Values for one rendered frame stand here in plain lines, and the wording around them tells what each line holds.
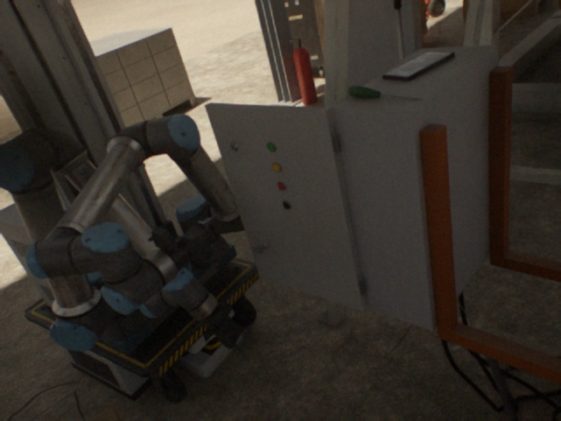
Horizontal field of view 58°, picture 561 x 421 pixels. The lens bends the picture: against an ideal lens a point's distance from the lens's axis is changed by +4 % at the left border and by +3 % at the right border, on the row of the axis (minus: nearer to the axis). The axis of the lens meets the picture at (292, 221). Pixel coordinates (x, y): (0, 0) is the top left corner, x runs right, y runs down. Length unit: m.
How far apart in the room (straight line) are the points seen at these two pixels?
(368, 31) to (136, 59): 2.53
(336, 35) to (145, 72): 4.30
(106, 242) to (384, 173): 0.63
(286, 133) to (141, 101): 4.58
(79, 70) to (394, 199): 1.29
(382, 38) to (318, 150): 3.32
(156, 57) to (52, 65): 3.93
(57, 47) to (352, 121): 1.23
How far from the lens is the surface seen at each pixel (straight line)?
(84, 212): 1.35
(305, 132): 1.17
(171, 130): 1.60
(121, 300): 1.22
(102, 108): 2.04
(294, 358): 2.25
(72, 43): 2.00
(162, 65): 5.94
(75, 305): 1.78
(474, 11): 2.63
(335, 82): 1.68
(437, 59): 1.28
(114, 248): 1.17
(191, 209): 2.11
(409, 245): 1.20
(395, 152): 1.08
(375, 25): 4.43
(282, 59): 5.18
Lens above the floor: 1.61
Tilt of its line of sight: 31 degrees down
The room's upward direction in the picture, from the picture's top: 14 degrees counter-clockwise
